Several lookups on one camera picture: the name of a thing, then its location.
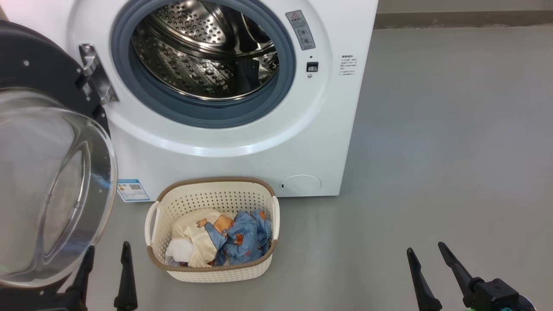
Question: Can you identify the cream perforated laundry basket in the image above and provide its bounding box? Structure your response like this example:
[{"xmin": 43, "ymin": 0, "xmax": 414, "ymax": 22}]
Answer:
[{"xmin": 145, "ymin": 176, "xmax": 280, "ymax": 283}]

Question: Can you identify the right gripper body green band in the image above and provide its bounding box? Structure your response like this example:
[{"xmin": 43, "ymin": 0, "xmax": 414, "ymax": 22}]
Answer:
[{"xmin": 464, "ymin": 278, "xmax": 536, "ymax": 311}]

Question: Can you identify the blue patterned garment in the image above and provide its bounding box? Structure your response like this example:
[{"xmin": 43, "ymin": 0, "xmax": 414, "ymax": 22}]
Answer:
[{"xmin": 205, "ymin": 209, "xmax": 273, "ymax": 265}]

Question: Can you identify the grey rubber door gasket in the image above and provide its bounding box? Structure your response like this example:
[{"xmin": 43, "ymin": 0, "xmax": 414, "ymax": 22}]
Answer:
[{"xmin": 110, "ymin": 0, "xmax": 296, "ymax": 129}]

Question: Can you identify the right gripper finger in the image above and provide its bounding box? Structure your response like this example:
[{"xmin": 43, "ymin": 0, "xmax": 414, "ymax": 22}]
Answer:
[
  {"xmin": 407, "ymin": 248, "xmax": 442, "ymax": 311},
  {"xmin": 438, "ymin": 241, "xmax": 482, "ymax": 305}
]

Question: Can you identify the round filter cover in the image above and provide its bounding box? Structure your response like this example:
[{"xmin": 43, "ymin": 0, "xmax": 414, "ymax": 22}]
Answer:
[{"xmin": 280, "ymin": 175, "xmax": 322, "ymax": 195}]

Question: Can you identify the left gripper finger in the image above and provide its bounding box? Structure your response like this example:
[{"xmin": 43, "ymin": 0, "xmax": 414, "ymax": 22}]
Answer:
[
  {"xmin": 65, "ymin": 245, "xmax": 95, "ymax": 311},
  {"xmin": 114, "ymin": 241, "xmax": 139, "ymax": 311}
]

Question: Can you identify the stainless steel drum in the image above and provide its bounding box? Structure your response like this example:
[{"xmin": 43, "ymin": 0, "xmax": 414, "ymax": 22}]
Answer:
[{"xmin": 131, "ymin": 0, "xmax": 280, "ymax": 101}]

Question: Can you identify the blue energy label sticker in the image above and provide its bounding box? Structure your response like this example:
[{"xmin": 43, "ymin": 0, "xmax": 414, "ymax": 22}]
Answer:
[{"xmin": 117, "ymin": 178, "xmax": 150, "ymax": 203}]

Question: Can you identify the black glass washing machine door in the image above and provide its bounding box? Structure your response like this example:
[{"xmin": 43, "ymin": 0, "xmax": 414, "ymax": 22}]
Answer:
[{"xmin": 0, "ymin": 19, "xmax": 118, "ymax": 311}]

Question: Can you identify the white washing machine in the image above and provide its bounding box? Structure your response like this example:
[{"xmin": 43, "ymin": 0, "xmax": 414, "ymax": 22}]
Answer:
[{"xmin": 0, "ymin": 0, "xmax": 379, "ymax": 203}]

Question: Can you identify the grey warning label sticker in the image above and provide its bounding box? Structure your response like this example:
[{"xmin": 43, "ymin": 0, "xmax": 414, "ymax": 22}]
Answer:
[{"xmin": 285, "ymin": 10, "xmax": 316, "ymax": 51}]

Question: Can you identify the cream cartoon print garment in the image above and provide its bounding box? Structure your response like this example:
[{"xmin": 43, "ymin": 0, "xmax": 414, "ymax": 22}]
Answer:
[{"xmin": 173, "ymin": 209, "xmax": 236, "ymax": 267}]

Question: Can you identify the metal door hinge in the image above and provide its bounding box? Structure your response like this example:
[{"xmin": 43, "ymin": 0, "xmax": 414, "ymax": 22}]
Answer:
[{"xmin": 79, "ymin": 43, "xmax": 119, "ymax": 105}]

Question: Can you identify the white garment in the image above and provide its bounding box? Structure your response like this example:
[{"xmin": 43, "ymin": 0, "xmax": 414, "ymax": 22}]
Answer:
[{"xmin": 165, "ymin": 238, "xmax": 195, "ymax": 265}]

